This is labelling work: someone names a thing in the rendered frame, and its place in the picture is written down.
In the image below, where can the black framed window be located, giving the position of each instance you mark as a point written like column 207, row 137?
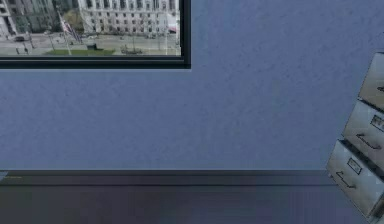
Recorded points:
column 100, row 30

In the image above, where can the grey metal filing cabinet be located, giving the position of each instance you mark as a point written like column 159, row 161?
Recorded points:
column 363, row 146

